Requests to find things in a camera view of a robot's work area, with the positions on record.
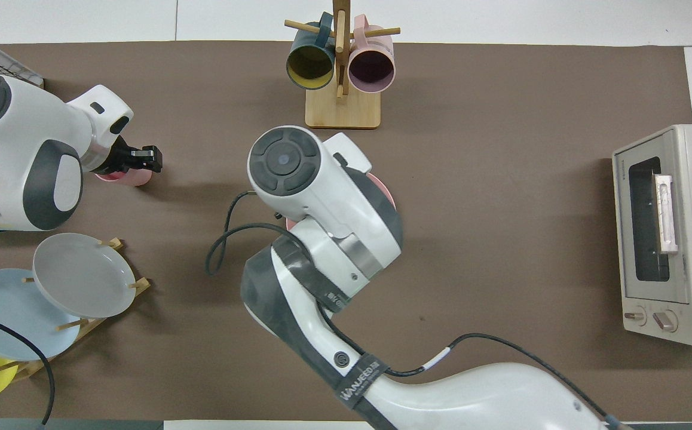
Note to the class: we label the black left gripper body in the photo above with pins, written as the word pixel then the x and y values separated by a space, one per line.
pixel 123 156

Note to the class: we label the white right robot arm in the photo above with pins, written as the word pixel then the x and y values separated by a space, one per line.
pixel 322 197

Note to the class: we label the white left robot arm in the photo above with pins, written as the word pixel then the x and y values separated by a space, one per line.
pixel 17 149

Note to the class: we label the grey plate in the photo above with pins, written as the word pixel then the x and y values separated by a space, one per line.
pixel 83 275

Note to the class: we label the wooden plate rack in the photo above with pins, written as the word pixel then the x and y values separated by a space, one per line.
pixel 86 325

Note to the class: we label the dark blue mug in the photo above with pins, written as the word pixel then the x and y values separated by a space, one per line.
pixel 310 65

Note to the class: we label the light blue plate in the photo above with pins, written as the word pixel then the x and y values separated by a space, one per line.
pixel 11 310

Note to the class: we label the wooden mug tree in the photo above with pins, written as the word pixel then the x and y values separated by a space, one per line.
pixel 343 110

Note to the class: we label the pink plate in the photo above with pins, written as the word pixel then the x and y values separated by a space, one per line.
pixel 383 190

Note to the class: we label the pale pink mug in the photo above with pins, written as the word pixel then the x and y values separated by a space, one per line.
pixel 371 70

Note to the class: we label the brown table mat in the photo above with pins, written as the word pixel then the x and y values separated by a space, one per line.
pixel 501 179

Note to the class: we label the white toaster oven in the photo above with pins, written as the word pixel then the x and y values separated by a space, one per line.
pixel 680 239

